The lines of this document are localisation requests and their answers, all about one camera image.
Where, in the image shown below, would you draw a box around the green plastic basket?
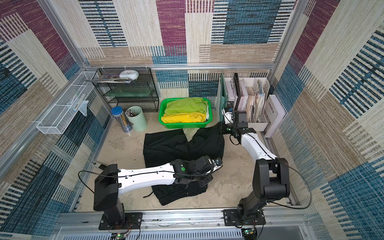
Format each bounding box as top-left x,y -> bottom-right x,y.
159,97 -> 213,129

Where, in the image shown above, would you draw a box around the blue lid pencil jar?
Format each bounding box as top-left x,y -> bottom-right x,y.
111,107 -> 132,133

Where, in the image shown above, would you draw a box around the green folder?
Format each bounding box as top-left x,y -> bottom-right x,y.
215,73 -> 227,122

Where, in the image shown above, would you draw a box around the yellow folded cloth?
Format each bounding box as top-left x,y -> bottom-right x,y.
161,113 -> 207,124

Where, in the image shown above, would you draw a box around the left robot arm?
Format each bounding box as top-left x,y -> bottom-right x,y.
93,156 -> 223,224

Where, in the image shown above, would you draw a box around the white round object on shelf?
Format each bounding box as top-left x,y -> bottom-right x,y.
119,70 -> 139,81

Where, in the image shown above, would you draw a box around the white file organizer box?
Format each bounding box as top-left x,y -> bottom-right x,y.
223,74 -> 270,132

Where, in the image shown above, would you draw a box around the lime green folded cloth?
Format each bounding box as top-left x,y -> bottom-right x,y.
165,98 -> 208,115

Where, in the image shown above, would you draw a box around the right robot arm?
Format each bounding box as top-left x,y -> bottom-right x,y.
221,111 -> 291,225

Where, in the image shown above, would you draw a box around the white box with text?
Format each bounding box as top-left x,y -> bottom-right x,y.
264,95 -> 286,138

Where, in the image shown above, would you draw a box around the white wire wall basket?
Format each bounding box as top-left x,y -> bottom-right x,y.
37,71 -> 95,135

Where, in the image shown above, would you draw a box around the black shorts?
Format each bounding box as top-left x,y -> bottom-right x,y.
143,126 -> 225,206

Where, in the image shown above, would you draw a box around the mint green cup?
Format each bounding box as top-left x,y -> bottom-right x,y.
125,106 -> 147,132

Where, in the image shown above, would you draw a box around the black wire shelf rack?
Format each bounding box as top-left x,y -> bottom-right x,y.
91,67 -> 160,113

